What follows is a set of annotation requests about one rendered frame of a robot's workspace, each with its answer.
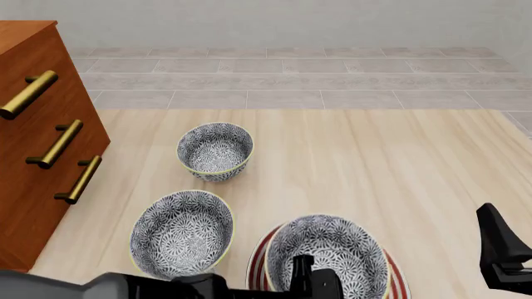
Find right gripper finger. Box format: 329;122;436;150
475;202;523;259

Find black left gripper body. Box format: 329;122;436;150
312;267;346;299

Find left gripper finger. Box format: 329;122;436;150
290;254;316;297

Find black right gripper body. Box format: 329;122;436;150
480;253;532;292

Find black white patterned bowl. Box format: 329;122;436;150
129;189;235;281
264;213;392;299
176;121;254;184

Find plate with red rings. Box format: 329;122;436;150
245;222;412;299

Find brown wooden cabinet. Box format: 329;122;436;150
0;20;111;274

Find brass cabinet handle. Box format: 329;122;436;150
25;119;84;170
53;154;103;205
0;70;59;121

